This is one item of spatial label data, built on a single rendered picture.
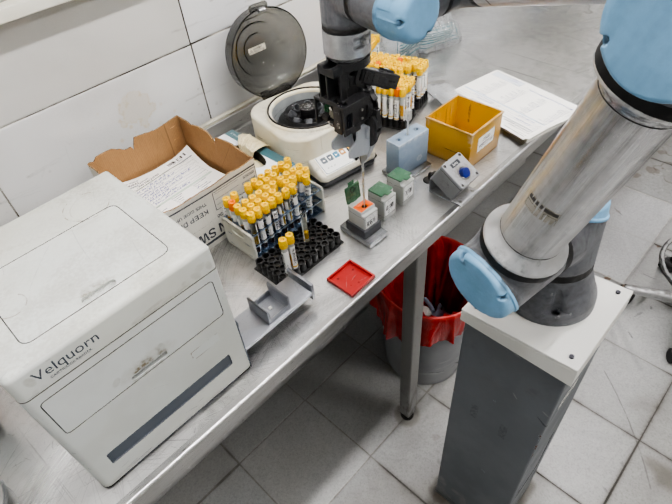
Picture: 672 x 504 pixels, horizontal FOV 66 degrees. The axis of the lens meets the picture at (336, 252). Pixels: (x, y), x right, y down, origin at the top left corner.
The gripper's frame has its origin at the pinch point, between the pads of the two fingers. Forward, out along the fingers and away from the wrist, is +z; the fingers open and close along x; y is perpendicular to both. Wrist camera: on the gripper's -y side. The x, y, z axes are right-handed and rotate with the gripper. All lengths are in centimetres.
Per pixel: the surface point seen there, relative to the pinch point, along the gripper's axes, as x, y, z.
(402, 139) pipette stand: -7.6, -20.8, 10.5
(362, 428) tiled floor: -1, 4, 108
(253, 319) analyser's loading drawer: 3.2, 32.1, 16.5
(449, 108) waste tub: -9.5, -41.1, 12.6
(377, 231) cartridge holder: 2.5, -1.2, 19.1
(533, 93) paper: -3, -71, 19
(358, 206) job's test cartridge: -0.9, 0.7, 12.8
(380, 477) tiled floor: 14, 12, 108
